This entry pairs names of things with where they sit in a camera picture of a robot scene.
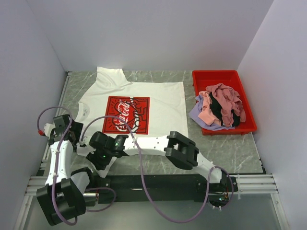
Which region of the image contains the black t shirt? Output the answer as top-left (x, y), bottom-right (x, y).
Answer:
top-left (209, 92), bottom-right (240, 127)

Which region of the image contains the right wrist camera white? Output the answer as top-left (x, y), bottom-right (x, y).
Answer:
top-left (76, 142), bottom-right (95, 157)

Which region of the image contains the red plastic bin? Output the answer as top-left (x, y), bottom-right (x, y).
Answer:
top-left (192, 70), bottom-right (258, 136)

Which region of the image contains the white t shirt red print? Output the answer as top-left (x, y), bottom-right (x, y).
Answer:
top-left (76, 67), bottom-right (189, 170)

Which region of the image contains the lavender t shirt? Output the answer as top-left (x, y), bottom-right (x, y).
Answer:
top-left (189, 94), bottom-right (235, 132)

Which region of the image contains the black base crossbar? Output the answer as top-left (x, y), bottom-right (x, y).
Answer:
top-left (86, 174), bottom-right (238, 204)

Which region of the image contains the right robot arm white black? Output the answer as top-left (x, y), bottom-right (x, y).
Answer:
top-left (86, 131), bottom-right (234, 192)

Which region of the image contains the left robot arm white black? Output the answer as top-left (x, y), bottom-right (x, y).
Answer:
top-left (36, 115), bottom-right (96, 226)

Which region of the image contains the light pink t shirt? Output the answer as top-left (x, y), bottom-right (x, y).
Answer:
top-left (198, 91), bottom-right (222, 126)

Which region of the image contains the dusty pink t shirt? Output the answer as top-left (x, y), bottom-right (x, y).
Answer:
top-left (206, 83), bottom-right (246, 127)

